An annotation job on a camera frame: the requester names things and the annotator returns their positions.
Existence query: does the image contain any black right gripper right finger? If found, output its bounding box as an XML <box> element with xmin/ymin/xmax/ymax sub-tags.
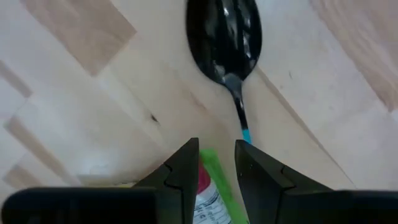
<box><xmin>234</xmin><ymin>139</ymin><xmax>333</xmax><ymax>224</ymax></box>

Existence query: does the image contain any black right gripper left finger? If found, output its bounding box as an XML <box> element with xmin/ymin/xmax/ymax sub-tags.
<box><xmin>132</xmin><ymin>138</ymin><xmax>200</xmax><ymax>224</ymax></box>

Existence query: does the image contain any green-edged ramen noodle packet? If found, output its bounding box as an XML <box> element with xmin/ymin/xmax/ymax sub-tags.
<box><xmin>192</xmin><ymin>148</ymin><xmax>250</xmax><ymax>224</ymax></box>

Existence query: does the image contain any black spoon with teal handle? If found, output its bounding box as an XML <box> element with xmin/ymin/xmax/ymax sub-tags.
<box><xmin>185</xmin><ymin>0</ymin><xmax>263</xmax><ymax>145</ymax></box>

